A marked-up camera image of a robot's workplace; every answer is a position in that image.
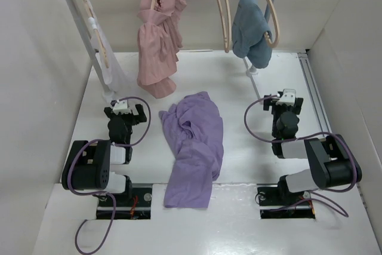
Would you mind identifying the aluminium rail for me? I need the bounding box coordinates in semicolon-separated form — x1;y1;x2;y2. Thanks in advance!
297;52;368;210

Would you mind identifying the purple cable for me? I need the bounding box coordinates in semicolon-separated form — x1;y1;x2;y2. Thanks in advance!
244;93;359;219
67;96;152;254

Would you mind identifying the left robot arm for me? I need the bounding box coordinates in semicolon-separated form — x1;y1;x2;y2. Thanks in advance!
61;100;147;205

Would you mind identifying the beige plastic hanger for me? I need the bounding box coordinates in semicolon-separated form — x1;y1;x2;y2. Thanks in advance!
217;0;232;53

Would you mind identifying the white sheer garment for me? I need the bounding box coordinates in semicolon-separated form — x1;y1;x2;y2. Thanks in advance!
87;0;128;93

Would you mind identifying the pink ruffled dress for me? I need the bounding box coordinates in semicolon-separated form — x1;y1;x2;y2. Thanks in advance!
137;0;187;99

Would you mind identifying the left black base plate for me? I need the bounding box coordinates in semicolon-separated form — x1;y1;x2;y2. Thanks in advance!
95;185;152;220

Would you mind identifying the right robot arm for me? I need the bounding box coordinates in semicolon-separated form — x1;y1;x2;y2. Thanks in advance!
263;89;362;204

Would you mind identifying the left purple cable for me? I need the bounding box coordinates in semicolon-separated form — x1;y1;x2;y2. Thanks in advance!
67;96;152;254

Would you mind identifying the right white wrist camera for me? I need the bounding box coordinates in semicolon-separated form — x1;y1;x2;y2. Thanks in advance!
276;89;296;107

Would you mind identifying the purple t shirt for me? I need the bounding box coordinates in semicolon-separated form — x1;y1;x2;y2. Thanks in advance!
159;91;224;209

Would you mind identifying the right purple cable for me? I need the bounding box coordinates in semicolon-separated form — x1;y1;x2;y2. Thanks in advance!
244;93;359;219

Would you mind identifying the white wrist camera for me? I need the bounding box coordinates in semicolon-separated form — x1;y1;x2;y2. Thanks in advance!
276;89;296;107
112;100;131;115

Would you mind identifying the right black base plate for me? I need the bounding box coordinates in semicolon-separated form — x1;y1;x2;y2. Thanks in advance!
255;186;316;219

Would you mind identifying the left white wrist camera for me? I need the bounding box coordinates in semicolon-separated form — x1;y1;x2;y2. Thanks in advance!
112;100;131;115

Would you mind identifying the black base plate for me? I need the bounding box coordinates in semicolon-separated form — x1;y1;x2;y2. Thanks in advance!
95;185;152;220
255;186;316;219

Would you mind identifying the blue denim shirt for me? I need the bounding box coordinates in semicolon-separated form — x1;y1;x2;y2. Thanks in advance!
232;0;272;69

